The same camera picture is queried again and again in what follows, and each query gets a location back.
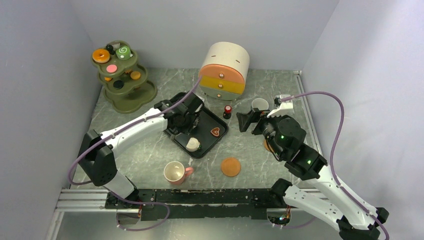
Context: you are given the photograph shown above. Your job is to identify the red and black stamp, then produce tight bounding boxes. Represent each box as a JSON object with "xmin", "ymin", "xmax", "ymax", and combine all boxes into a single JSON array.
[{"xmin": 222, "ymin": 105, "xmax": 232, "ymax": 120}]

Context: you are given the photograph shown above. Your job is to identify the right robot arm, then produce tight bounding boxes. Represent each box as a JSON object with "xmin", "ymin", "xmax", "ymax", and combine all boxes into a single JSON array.
[{"xmin": 236, "ymin": 108, "xmax": 389, "ymax": 240}]

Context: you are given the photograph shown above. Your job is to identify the aluminium frame rail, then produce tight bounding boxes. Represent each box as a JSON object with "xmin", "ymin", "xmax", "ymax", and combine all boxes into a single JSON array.
[{"xmin": 45, "ymin": 189, "xmax": 138, "ymax": 240}]

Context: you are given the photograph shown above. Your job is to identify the brown heart cookie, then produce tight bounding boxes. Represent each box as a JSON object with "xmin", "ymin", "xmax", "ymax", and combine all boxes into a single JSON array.
[{"xmin": 210, "ymin": 127, "xmax": 221, "ymax": 138}]

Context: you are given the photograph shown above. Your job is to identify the metal food tongs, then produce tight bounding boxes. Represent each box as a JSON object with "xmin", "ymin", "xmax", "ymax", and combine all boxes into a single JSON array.
[{"xmin": 190, "ymin": 116, "xmax": 200, "ymax": 131}]

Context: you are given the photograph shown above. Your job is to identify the green three-tier serving stand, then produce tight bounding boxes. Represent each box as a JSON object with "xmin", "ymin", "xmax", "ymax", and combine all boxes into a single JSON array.
[{"xmin": 91, "ymin": 40, "xmax": 158, "ymax": 114}]

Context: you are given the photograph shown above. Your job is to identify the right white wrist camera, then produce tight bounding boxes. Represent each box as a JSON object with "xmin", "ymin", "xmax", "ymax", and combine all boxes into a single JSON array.
[{"xmin": 266, "ymin": 94, "xmax": 294, "ymax": 118}]

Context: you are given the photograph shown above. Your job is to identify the round three-drawer mini cabinet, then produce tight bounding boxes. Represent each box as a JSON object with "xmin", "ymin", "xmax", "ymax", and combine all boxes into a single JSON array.
[{"xmin": 198, "ymin": 41, "xmax": 250, "ymax": 101}]

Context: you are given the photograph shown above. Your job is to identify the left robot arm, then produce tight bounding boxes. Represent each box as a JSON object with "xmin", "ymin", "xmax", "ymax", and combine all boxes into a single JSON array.
[{"xmin": 78, "ymin": 92, "xmax": 204, "ymax": 208}]

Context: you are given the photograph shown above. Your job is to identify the black round cookie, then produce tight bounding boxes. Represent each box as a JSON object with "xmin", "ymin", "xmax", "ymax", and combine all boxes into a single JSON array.
[{"xmin": 113, "ymin": 80, "xmax": 125, "ymax": 90}]

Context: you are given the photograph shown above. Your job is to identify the black rectangular baking tray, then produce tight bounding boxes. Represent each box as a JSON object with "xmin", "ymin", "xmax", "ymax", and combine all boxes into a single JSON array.
[{"xmin": 163, "ymin": 105, "xmax": 229, "ymax": 159}]

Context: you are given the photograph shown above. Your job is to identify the pink round cookie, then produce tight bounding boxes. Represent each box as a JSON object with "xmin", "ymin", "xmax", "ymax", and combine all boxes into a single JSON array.
[{"xmin": 106, "ymin": 64, "xmax": 118, "ymax": 74}]

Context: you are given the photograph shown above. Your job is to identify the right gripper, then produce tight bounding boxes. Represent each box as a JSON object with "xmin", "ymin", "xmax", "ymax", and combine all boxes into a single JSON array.
[{"xmin": 236, "ymin": 107, "xmax": 286, "ymax": 159}]

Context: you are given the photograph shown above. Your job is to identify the tan round biscuit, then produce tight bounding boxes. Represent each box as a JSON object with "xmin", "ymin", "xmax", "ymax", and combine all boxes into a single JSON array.
[{"xmin": 130, "ymin": 71, "xmax": 142, "ymax": 80}]

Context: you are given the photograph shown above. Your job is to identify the green swirl roll cake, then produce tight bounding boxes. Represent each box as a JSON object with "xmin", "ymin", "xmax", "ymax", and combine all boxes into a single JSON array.
[{"xmin": 115, "ymin": 45, "xmax": 133, "ymax": 61}]

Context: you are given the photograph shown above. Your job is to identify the blue mug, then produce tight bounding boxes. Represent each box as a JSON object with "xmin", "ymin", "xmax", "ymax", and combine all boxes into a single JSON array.
[{"xmin": 250, "ymin": 98, "xmax": 269, "ymax": 111}]

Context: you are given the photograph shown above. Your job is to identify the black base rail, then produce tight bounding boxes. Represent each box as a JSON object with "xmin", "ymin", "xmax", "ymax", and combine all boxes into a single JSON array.
[{"xmin": 104, "ymin": 178, "xmax": 292, "ymax": 221}]

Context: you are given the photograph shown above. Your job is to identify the orange round coaster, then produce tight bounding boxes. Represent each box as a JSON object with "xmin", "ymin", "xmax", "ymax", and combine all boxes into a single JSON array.
[
  {"xmin": 220, "ymin": 157, "xmax": 241, "ymax": 177},
  {"xmin": 263, "ymin": 139, "xmax": 274, "ymax": 153}
]

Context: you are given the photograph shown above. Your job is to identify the pink mug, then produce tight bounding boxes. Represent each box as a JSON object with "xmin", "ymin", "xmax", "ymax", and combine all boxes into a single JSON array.
[{"xmin": 163, "ymin": 161, "xmax": 194, "ymax": 185}]

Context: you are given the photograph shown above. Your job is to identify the orange glazed donut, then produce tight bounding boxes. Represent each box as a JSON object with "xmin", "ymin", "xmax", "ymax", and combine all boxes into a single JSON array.
[{"xmin": 91, "ymin": 48, "xmax": 111, "ymax": 64}]

